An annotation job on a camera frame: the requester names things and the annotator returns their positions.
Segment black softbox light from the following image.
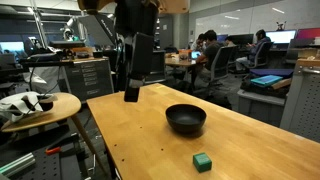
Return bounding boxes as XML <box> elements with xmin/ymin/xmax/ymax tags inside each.
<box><xmin>77</xmin><ymin>13</ymin><xmax>118</xmax><ymax>48</ymax></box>

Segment teal flat box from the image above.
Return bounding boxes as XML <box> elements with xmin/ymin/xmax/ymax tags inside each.
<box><xmin>250</xmin><ymin>74</ymin><xmax>284</xmax><ymax>88</ymax></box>

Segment grey office chair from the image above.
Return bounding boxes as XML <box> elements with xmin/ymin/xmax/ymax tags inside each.
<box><xmin>203</xmin><ymin>45</ymin><xmax>236</xmax><ymax>98</ymax></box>

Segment blue glowing monitor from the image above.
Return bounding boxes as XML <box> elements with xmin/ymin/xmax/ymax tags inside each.
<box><xmin>0</xmin><ymin>41</ymin><xmax>26</xmax><ymax>55</ymax></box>

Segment grey cart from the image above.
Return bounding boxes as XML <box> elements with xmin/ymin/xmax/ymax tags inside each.
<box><xmin>236</xmin><ymin>88</ymin><xmax>288</xmax><ymax>128</ymax></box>

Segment orange handled tool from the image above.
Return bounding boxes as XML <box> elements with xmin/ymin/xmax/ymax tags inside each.
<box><xmin>44</xmin><ymin>145</ymin><xmax>63</xmax><ymax>157</ymax></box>

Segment wooden plank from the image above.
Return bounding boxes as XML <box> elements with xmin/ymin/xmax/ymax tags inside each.
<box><xmin>270</xmin><ymin>77</ymin><xmax>293</xmax><ymax>91</ymax></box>

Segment dark office chair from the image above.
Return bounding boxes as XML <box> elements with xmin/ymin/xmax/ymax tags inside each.
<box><xmin>253</xmin><ymin>41</ymin><xmax>275</xmax><ymax>70</ymax></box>

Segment open laptop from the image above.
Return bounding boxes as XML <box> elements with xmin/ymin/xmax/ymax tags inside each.
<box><xmin>190</xmin><ymin>49</ymin><xmax>203</xmax><ymax>61</ymax></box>

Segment green block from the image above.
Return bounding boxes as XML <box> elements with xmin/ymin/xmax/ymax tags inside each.
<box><xmin>192</xmin><ymin>152</ymin><xmax>213</xmax><ymax>174</ymax></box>

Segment dark blue pad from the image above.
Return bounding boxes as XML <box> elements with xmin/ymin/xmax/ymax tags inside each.
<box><xmin>249</xmin><ymin>67</ymin><xmax>295</xmax><ymax>80</ymax></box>

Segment dark computer monitor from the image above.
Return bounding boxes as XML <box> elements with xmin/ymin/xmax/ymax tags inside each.
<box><xmin>229</xmin><ymin>33</ymin><xmax>255</xmax><ymax>47</ymax></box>

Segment grey cabinet with labels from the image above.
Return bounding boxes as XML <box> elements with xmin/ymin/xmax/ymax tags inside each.
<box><xmin>62</xmin><ymin>57</ymin><xmax>115</xmax><ymax>103</ymax></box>

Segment bright computer monitor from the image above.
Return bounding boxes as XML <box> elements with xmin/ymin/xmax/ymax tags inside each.
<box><xmin>265</xmin><ymin>29</ymin><xmax>298</xmax><ymax>45</ymax></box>

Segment round wooden side table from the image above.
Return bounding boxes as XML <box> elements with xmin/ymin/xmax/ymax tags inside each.
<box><xmin>0</xmin><ymin>92</ymin><xmax>101</xmax><ymax>178</ymax></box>

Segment person in dark shirt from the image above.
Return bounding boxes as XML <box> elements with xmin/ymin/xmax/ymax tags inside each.
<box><xmin>194</xmin><ymin>29</ymin><xmax>224</xmax><ymax>75</ymax></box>

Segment person in blue jacket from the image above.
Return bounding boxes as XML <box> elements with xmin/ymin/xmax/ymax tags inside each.
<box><xmin>235</xmin><ymin>28</ymin><xmax>272</xmax><ymax>72</ymax></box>

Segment small black cup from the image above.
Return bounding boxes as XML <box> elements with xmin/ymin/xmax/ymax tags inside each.
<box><xmin>36</xmin><ymin>94</ymin><xmax>55</xmax><ymax>113</ymax></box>

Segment white cloth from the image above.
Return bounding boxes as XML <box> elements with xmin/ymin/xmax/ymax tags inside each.
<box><xmin>0</xmin><ymin>91</ymin><xmax>56</xmax><ymax>123</ymax></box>

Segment black breadboard table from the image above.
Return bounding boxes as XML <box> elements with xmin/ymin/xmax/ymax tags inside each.
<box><xmin>0</xmin><ymin>131</ymin><xmax>86</xmax><ymax>180</ymax></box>

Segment person behind desk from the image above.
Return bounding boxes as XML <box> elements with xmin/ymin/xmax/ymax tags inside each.
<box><xmin>190</xmin><ymin>32</ymin><xmax>207</xmax><ymax>52</ymax></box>

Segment perforated grey cabinet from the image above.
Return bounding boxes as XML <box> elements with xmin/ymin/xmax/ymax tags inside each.
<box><xmin>279</xmin><ymin>57</ymin><xmax>320</xmax><ymax>144</ymax></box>

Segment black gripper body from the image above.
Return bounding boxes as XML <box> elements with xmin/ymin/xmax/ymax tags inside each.
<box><xmin>113</xmin><ymin>0</ymin><xmax>160</xmax><ymax>38</ymax></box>

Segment red screen monitor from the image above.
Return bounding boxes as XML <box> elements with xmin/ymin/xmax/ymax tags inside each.
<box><xmin>296</xmin><ymin>27</ymin><xmax>320</xmax><ymax>41</ymax></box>

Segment aluminium extrusion bar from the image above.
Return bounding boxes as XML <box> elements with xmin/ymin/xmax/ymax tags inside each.
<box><xmin>0</xmin><ymin>152</ymin><xmax>37</xmax><ymax>178</ymax></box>

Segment wooden office desk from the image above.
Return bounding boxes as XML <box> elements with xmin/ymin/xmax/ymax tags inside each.
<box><xmin>164</xmin><ymin>52</ymin><xmax>198</xmax><ymax>69</ymax></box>

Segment black bowl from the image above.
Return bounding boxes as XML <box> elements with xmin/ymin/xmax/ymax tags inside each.
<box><xmin>165</xmin><ymin>103</ymin><xmax>208</xmax><ymax>135</ymax></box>

